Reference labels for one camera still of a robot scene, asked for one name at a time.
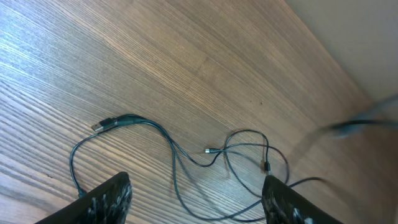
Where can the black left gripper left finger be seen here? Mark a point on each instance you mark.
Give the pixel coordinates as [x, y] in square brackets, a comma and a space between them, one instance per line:
[108, 203]

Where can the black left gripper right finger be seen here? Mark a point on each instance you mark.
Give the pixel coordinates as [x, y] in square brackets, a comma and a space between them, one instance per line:
[283, 205]

